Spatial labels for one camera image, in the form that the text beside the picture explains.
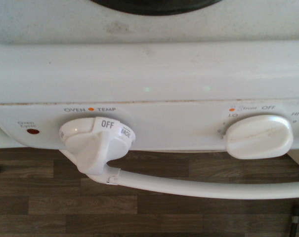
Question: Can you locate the white electric stove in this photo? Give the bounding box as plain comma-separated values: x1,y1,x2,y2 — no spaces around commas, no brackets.
0,0,299,173

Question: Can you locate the black stove burner coil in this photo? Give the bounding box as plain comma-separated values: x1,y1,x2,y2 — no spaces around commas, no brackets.
89,0,224,16

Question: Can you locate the white oven temperature knob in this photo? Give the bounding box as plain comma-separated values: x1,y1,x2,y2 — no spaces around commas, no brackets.
58,117,137,176

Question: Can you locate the white burner control knob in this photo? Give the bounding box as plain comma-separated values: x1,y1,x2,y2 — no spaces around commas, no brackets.
222,115,294,159

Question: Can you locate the black tripod leg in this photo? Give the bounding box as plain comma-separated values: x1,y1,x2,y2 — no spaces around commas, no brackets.
288,204,299,237

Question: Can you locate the white oven door handle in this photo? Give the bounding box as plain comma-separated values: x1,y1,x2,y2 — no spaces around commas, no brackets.
61,148,299,199

